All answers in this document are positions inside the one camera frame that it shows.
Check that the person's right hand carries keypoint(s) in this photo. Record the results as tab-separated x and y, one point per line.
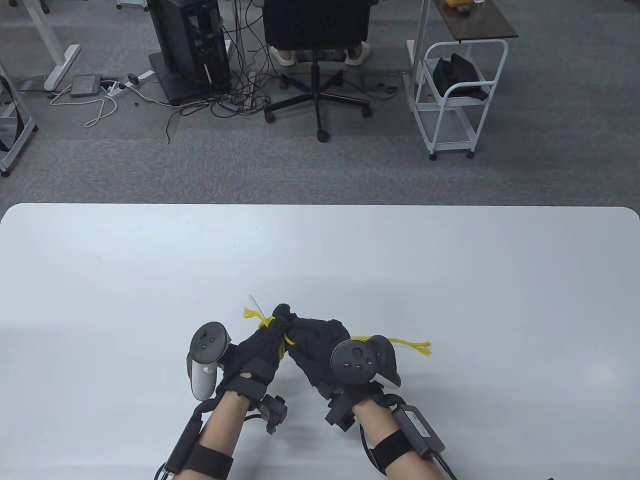
312	345

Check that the person's left hand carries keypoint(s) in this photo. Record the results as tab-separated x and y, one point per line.
255	360

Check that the black left forearm sensor box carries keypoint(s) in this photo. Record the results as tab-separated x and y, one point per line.
182	445

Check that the person's right forearm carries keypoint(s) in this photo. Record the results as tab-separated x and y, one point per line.
375	420

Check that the black right forearm sensor box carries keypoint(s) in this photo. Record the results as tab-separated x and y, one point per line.
417	430

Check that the grey right hand controller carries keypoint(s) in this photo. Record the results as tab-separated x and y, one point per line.
355	362

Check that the grey hand controller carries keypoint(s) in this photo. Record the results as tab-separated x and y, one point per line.
207	345
355	362

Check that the grey left hand controller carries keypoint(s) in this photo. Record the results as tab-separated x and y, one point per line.
207	345

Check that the white rolling cart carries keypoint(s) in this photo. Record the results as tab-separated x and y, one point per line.
450	131

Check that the black flat floor stand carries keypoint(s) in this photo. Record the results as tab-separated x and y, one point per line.
170	94

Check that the white power strip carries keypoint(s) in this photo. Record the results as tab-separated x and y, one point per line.
132	82

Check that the black bag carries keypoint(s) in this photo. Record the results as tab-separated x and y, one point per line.
457	72

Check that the grey flat box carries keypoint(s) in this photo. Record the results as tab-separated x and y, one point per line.
85	86

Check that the black office chair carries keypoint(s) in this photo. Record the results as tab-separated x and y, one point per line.
315	20

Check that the black computer tower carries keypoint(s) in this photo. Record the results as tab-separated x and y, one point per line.
172	40

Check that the brown top side table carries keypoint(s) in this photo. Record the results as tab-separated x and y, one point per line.
480	22

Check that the small yellow object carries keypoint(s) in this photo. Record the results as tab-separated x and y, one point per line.
456	3

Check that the white desk leg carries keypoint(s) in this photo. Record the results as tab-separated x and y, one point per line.
45	35

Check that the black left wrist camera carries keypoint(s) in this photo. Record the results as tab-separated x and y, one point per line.
274	412

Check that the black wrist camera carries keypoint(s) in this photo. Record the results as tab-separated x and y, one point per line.
341	412
274	412

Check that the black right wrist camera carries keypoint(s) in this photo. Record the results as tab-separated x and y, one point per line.
341	412

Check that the white metal frame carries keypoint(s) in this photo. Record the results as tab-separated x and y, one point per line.
17	150

